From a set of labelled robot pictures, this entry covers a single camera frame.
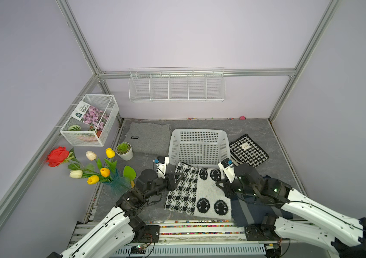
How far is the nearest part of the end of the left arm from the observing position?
55 cm

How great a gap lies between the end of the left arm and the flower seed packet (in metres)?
0.36

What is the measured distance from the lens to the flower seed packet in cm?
73
